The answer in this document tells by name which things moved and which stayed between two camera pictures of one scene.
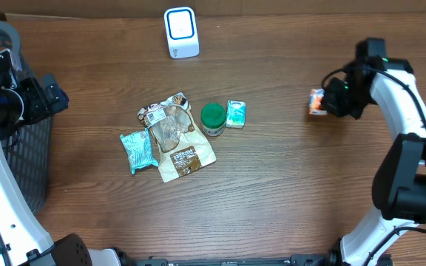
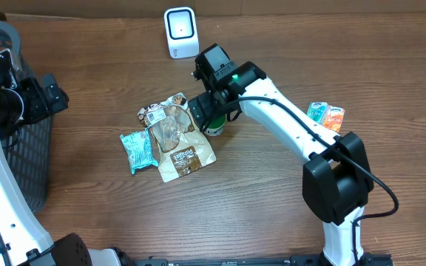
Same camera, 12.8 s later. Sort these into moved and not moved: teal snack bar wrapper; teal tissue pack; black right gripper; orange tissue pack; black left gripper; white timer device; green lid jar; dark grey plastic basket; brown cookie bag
Moved: black right gripper; orange tissue pack; teal tissue pack
Not moved: white timer device; dark grey plastic basket; brown cookie bag; teal snack bar wrapper; black left gripper; green lid jar
